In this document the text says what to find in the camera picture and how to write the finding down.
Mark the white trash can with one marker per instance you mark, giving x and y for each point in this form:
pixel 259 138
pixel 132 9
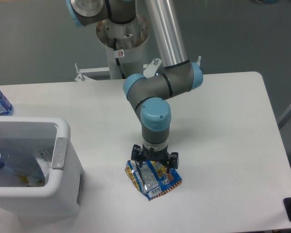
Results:
pixel 48 140

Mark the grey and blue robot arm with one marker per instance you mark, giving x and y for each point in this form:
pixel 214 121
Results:
pixel 148 96

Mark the blue snack wrapper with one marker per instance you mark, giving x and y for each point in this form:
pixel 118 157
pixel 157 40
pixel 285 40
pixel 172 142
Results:
pixel 152 179

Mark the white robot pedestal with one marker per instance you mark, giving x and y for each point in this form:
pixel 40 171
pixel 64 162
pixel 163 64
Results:
pixel 124 44

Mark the crushed clear plastic bottle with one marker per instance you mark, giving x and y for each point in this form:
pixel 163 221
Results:
pixel 20 164

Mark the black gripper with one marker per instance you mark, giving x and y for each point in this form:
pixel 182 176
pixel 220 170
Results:
pixel 168 161

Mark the white pedestal foot bracket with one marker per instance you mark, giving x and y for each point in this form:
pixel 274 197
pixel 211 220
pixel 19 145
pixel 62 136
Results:
pixel 86 74

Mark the yellow white trash in bin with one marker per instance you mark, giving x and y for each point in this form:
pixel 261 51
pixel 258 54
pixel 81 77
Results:
pixel 30 181

